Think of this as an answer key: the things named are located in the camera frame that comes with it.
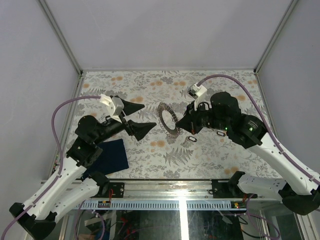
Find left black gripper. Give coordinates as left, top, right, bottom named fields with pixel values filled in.
left=94, top=98, right=157, bottom=146

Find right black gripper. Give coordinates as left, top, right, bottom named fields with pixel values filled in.
left=176, top=99, right=229, bottom=135

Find silver keyring holder with rings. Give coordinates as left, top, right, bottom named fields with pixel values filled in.
left=156, top=102, right=180, bottom=138

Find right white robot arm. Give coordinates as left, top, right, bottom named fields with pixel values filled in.
left=176, top=92, right=320, bottom=216

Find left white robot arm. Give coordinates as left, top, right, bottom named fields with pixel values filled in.
left=9, top=94, right=157, bottom=240

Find black oval key tag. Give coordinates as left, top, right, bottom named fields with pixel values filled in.
left=187, top=136, right=198, bottom=143

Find floral patterned table mat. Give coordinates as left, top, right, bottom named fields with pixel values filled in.
left=66, top=70, right=279, bottom=179

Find dark blue cloth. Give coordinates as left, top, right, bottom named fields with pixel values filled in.
left=80, top=139, right=129, bottom=180

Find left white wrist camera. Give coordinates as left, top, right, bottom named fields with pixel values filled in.
left=99, top=94, right=125, bottom=123

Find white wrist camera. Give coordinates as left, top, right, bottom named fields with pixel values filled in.
left=99, top=94, right=125, bottom=123
left=187, top=84, right=207, bottom=111

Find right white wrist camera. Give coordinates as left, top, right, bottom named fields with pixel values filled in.
left=187, top=84, right=207, bottom=111

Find aluminium front rail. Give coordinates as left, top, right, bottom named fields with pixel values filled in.
left=37, top=179, right=306, bottom=200

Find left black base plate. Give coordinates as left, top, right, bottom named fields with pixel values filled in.
left=106, top=182, right=125, bottom=199

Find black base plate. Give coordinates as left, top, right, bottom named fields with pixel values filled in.
left=106, top=182, right=125, bottom=199
left=211, top=179, right=258, bottom=199

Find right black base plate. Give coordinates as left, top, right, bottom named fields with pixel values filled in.
left=211, top=179, right=258, bottom=199

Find slotted grey cable duct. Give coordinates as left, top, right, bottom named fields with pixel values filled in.
left=75, top=199, right=247, bottom=211

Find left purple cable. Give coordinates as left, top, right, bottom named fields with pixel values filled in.
left=4, top=95, right=106, bottom=240

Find left aluminium frame post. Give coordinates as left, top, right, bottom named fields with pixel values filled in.
left=36, top=0, right=83, bottom=76

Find aluminium frame post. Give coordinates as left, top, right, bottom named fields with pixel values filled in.
left=253, top=0, right=300, bottom=74
left=36, top=0, right=83, bottom=76

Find right aluminium frame post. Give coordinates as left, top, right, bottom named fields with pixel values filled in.
left=253, top=0, right=300, bottom=74

